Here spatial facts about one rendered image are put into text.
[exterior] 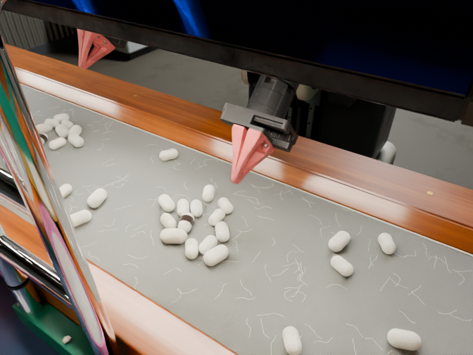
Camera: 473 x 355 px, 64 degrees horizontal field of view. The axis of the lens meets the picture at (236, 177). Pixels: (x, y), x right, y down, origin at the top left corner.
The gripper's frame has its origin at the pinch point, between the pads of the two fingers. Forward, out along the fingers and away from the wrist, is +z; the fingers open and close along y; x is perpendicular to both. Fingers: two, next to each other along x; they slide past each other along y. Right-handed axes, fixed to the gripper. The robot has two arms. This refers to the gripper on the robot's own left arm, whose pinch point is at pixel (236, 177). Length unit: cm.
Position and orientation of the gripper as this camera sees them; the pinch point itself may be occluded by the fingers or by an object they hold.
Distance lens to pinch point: 53.5
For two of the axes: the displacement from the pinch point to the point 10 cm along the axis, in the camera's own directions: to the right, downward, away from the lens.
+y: 8.4, 3.3, -4.3
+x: 3.6, 2.6, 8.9
